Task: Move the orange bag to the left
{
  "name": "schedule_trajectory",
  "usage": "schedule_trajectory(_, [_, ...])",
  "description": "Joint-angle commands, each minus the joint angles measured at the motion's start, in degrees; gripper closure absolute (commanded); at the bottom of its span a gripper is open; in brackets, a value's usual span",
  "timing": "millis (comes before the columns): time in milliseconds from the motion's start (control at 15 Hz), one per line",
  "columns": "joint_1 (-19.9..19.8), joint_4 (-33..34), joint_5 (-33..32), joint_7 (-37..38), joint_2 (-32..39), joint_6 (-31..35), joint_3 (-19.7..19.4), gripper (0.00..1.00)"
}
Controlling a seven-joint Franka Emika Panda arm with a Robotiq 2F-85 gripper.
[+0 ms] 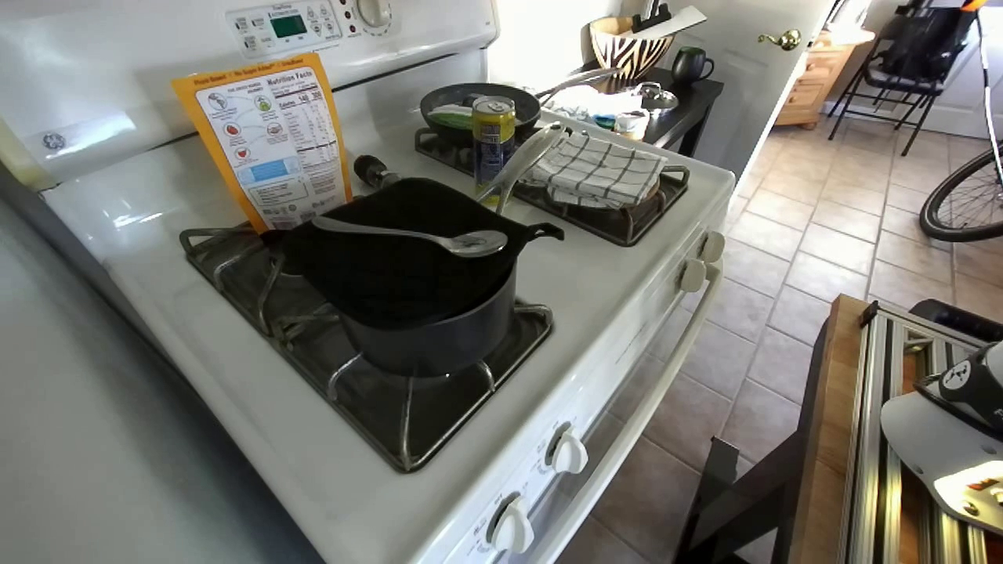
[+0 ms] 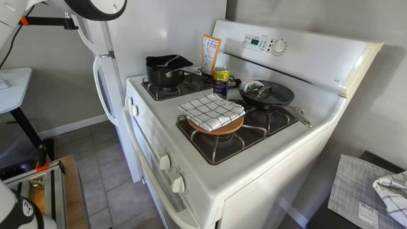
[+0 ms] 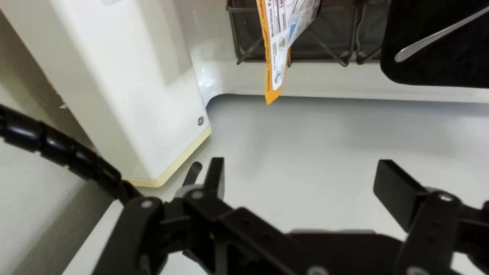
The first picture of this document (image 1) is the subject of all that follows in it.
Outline white plastic bag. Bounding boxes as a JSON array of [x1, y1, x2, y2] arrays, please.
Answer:
[[541, 84, 645, 120]]

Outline orange food bag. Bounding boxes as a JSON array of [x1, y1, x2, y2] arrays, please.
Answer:
[[171, 52, 354, 235]]

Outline silver metal spoon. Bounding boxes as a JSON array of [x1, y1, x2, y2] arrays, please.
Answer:
[[311, 215, 509, 259]]

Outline black cooking pot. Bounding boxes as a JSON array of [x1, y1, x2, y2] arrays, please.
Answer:
[[335, 265, 520, 378]]

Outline black pot holder cloth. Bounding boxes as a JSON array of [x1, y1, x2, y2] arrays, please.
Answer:
[[276, 178, 566, 331]]

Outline glass pot lid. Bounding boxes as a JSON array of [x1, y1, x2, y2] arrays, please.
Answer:
[[476, 123, 570, 215]]

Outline black burner grate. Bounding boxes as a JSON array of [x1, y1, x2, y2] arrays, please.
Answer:
[[179, 226, 555, 474], [413, 125, 692, 248]]

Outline yellow and blue can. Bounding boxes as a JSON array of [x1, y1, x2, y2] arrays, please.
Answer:
[[471, 95, 517, 208]]

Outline white checked dish towel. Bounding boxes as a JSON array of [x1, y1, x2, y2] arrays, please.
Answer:
[[520, 128, 669, 211]]

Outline black frying pan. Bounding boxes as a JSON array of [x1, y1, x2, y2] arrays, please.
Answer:
[[419, 67, 621, 146]]

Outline small white container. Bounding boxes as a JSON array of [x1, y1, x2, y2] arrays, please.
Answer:
[[614, 110, 651, 141]]

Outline small glass lid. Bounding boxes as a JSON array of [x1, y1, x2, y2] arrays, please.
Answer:
[[638, 81, 680, 111]]

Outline zebra striped bowl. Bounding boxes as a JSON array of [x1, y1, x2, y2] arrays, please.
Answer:
[[588, 16, 675, 85]]

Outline black side table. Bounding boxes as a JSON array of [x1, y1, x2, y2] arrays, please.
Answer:
[[578, 67, 725, 158]]

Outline dark green mug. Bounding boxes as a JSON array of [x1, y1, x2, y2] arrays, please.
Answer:
[[671, 46, 716, 86]]

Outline white gas stove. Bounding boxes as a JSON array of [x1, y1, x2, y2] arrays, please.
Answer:
[[0, 0, 737, 564]]

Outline white timer knob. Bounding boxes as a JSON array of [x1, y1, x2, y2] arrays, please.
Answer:
[[356, 0, 393, 31]]

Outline kitchen utensils in bowl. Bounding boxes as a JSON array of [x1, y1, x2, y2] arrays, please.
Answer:
[[629, 0, 708, 42]]

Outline white door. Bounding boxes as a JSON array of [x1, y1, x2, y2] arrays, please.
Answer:
[[619, 0, 836, 190]]

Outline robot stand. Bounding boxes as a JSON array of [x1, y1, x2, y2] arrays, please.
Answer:
[[672, 294, 1003, 564]]

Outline wooden dresser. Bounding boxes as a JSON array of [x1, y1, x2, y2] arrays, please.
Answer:
[[774, 23, 876, 131]]

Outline bicycle wheel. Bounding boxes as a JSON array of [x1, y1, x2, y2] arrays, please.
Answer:
[[918, 141, 1003, 243]]

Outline black folding chair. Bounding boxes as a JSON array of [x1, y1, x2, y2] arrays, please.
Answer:
[[827, 0, 987, 157]]

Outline black knobbed handle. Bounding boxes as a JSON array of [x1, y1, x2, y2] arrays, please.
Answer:
[[353, 154, 401, 190]]

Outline white oven door handle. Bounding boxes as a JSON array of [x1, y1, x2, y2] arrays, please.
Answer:
[[527, 262, 723, 564]]

